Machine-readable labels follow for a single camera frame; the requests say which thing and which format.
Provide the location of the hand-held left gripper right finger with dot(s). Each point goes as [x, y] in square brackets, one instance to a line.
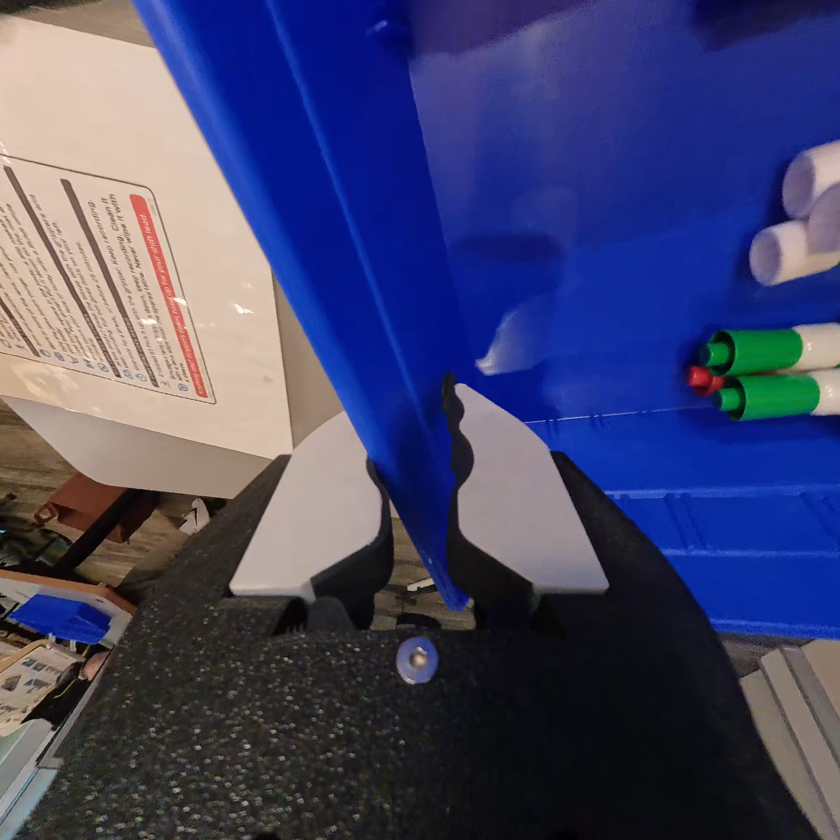
[532, 519]

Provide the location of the small blue plastic part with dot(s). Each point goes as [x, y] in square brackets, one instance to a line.
[59, 620]

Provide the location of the printed paper sheet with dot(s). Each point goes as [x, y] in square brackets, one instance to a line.
[92, 276]

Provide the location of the blue plastic bin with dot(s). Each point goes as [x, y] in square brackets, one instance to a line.
[591, 197]

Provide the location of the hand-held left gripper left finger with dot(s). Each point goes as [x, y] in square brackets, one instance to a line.
[302, 525]

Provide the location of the grey ridged panel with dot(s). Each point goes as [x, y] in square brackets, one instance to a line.
[794, 735]

